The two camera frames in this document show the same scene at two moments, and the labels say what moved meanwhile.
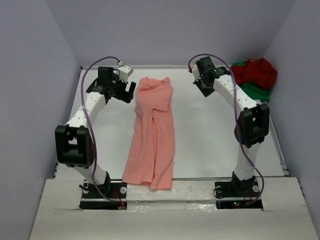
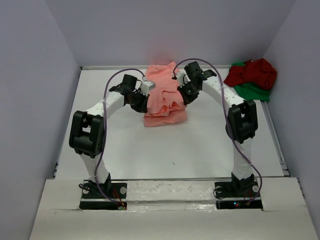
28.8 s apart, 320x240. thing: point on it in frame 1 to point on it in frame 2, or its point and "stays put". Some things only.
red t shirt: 260,71 stays put
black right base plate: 247,188 stays put
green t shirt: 254,90 stays put
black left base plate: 112,194 stays put
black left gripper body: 117,89 to 138,100
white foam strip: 184,196 stays put
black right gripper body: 205,90 to 190,92
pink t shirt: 150,158 to 165,104
